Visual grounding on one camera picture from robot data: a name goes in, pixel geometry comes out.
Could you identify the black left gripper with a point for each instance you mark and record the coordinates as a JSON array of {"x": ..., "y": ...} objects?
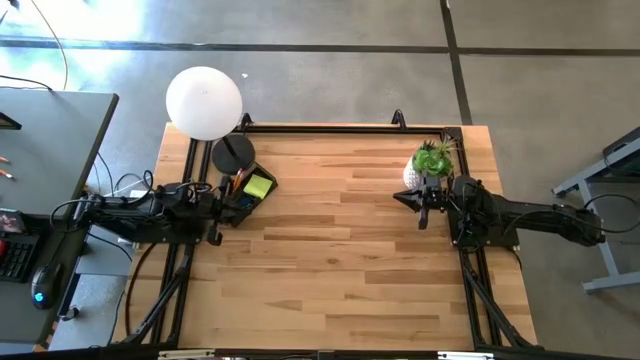
[{"x": 215, "y": 220}]

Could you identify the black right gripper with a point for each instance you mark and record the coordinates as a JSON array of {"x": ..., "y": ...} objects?
[{"x": 437, "y": 200}]

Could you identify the orange pencil pink eraser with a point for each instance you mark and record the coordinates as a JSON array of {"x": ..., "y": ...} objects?
[
  {"x": 236, "y": 182},
  {"x": 241, "y": 179}
]

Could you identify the yellow-green sticky note pad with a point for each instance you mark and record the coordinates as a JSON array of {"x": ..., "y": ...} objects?
[{"x": 258, "y": 186}]

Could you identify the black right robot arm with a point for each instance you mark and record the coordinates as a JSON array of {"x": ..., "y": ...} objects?
[{"x": 525, "y": 210}]

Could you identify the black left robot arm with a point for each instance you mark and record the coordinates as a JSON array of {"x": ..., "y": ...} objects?
[{"x": 140, "y": 220}]

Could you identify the black mesh desk organizer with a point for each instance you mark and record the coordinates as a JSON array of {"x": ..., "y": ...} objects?
[{"x": 260, "y": 207}]

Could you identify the succulent in white patterned pot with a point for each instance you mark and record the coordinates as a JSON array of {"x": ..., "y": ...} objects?
[{"x": 432, "y": 160}]

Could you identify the white globe lamp black base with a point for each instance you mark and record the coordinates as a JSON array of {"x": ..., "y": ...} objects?
[{"x": 205, "y": 102}]

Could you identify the grey metal side table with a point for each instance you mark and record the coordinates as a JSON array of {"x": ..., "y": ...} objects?
[{"x": 595, "y": 210}]

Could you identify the black computer mouse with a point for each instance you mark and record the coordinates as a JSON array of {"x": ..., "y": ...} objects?
[{"x": 46, "y": 287}]

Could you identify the black keyboard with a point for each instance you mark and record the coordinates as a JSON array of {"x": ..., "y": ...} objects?
[{"x": 17, "y": 257}]

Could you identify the smartphone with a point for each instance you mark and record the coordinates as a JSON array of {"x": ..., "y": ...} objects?
[{"x": 11, "y": 222}]

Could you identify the dark grey desk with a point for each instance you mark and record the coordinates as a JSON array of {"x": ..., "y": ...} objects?
[{"x": 20, "y": 310}]

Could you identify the black aluminium table frame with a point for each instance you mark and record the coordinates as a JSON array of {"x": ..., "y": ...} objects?
[{"x": 350, "y": 129}]

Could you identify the white bracket plate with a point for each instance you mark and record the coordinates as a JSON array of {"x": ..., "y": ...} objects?
[
  {"x": 187, "y": 355},
  {"x": 465, "y": 355}
]

